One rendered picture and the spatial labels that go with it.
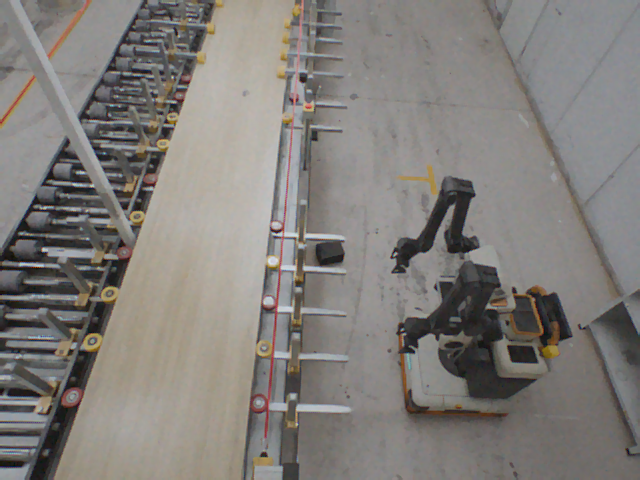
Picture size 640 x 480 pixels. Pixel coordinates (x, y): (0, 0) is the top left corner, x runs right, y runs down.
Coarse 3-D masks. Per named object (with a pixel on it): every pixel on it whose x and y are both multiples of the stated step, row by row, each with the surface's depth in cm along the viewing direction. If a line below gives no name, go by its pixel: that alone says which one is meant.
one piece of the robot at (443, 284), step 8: (440, 280) 212; (448, 280) 212; (456, 280) 209; (440, 288) 210; (448, 288) 210; (440, 296) 207; (464, 304) 198; (456, 312) 202; (456, 320) 199; (448, 328) 204; (456, 328) 204; (456, 336) 211
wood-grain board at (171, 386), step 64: (256, 0) 398; (256, 64) 336; (192, 128) 285; (256, 128) 291; (192, 192) 252; (256, 192) 256; (192, 256) 225; (256, 256) 228; (128, 320) 201; (192, 320) 204; (256, 320) 206; (128, 384) 184; (192, 384) 186; (128, 448) 169; (192, 448) 171
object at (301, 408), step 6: (270, 408) 188; (276, 408) 188; (282, 408) 188; (300, 408) 189; (306, 408) 189; (312, 408) 189; (318, 408) 189; (324, 408) 190; (330, 408) 190; (336, 408) 190; (342, 408) 190; (348, 408) 190
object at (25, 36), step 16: (0, 0) 130; (16, 0) 133; (16, 16) 134; (16, 32) 138; (32, 32) 141; (32, 48) 142; (32, 64) 147; (48, 64) 150; (48, 80) 152; (48, 96) 157; (64, 96) 161; (64, 112) 163; (64, 128) 169; (80, 128) 173; (80, 144) 176; (80, 160) 183; (96, 160) 188; (96, 176) 191; (112, 192) 205; (112, 208) 209; (128, 224) 226; (128, 240) 232
